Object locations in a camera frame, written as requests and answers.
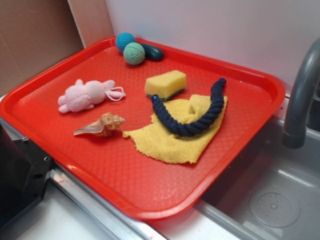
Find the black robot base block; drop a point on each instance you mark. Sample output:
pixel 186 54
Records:
pixel 24 172

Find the green textured ball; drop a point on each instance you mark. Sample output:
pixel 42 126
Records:
pixel 134 53

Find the blue textured ball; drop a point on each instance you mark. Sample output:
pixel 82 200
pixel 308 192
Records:
pixel 123 39

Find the red plastic tray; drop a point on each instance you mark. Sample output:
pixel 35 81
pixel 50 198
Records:
pixel 137 185

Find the yellow microfiber cloth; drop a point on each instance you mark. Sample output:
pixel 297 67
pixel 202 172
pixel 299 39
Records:
pixel 155 141

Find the yellow sponge with green pad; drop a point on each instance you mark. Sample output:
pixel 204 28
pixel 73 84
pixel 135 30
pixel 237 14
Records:
pixel 166 85

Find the brown spiral seashell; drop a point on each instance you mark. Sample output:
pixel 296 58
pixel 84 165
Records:
pixel 103 127

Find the dark green oblong toy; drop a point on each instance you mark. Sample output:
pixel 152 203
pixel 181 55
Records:
pixel 152 53

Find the pink plush bunny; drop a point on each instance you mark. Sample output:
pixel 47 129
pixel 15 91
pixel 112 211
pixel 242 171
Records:
pixel 85 96

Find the grey toy sink basin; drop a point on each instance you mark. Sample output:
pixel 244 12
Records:
pixel 268 192

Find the grey sink faucet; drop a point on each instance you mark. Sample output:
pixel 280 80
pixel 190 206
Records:
pixel 303 109

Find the brown cardboard panel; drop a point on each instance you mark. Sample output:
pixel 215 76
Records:
pixel 34 36

